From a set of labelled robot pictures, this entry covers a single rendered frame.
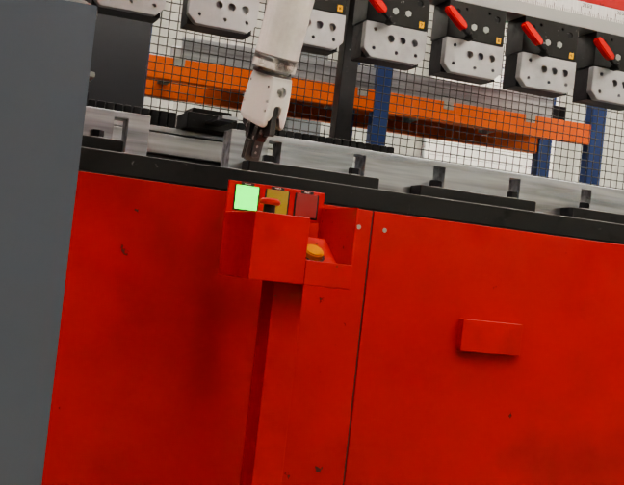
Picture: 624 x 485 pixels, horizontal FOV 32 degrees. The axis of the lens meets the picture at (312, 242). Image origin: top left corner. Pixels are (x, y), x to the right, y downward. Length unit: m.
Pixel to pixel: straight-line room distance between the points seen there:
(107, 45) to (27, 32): 1.37
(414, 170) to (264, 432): 0.78
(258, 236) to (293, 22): 0.41
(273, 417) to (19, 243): 0.72
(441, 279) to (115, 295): 0.71
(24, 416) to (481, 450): 1.26
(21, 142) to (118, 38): 1.41
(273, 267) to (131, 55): 1.07
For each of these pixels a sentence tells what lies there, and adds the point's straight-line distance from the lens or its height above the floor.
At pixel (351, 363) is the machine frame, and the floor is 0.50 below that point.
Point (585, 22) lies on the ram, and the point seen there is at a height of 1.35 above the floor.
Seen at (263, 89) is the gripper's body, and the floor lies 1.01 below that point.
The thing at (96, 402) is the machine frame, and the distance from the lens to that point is 2.15.
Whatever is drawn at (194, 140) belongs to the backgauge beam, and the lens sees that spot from 2.57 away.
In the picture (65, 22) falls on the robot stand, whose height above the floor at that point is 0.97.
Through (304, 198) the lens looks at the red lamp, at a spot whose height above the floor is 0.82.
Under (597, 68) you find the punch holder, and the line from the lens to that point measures 2.73.
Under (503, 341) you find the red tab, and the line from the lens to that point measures 2.43.
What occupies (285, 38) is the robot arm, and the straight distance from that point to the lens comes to 2.03.
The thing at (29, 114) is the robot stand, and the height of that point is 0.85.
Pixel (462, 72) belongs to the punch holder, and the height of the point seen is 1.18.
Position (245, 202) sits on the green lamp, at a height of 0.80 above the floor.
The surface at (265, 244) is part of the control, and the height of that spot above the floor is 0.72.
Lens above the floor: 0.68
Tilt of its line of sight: 2 degrees up
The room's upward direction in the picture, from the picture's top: 6 degrees clockwise
